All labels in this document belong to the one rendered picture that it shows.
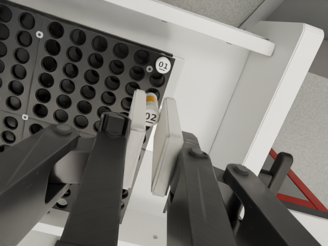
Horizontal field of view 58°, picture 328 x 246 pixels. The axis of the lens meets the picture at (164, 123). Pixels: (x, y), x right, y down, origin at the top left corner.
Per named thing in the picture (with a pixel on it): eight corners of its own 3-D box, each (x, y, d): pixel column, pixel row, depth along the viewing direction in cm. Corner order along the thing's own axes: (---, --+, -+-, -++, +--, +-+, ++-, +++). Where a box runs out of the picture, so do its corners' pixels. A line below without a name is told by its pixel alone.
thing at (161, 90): (174, 58, 26) (175, 59, 25) (121, 220, 31) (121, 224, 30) (154, 51, 25) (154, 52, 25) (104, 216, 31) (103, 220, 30)
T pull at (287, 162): (290, 152, 29) (296, 158, 27) (258, 214, 31) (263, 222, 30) (256, 141, 28) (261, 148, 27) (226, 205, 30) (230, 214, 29)
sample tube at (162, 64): (165, 66, 29) (167, 75, 24) (153, 62, 28) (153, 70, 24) (170, 54, 28) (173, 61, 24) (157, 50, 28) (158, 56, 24)
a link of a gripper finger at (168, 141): (167, 136, 12) (184, 140, 12) (164, 95, 19) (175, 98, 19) (150, 195, 13) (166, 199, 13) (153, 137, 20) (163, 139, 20)
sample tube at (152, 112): (155, 108, 23) (156, 129, 19) (140, 104, 23) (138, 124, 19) (160, 93, 23) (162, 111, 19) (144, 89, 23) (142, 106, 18)
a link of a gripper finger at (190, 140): (181, 174, 11) (255, 192, 11) (174, 128, 16) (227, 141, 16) (171, 207, 12) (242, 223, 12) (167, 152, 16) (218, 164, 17)
